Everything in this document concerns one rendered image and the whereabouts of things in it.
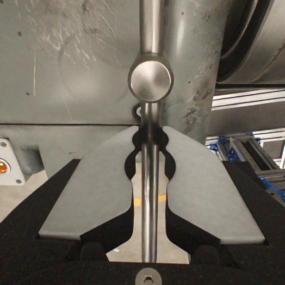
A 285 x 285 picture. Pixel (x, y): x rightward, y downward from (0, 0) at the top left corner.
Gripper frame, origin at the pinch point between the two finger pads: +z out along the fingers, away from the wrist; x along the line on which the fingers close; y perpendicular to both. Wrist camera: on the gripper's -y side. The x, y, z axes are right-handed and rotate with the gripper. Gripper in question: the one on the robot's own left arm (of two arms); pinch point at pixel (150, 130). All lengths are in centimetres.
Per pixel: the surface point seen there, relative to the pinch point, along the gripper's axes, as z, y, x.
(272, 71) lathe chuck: 17.0, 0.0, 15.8
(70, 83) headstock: 9.8, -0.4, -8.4
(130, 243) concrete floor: 135, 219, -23
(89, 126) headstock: 9.8, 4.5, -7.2
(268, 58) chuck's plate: 15.2, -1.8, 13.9
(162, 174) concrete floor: 135, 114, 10
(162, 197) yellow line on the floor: 135, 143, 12
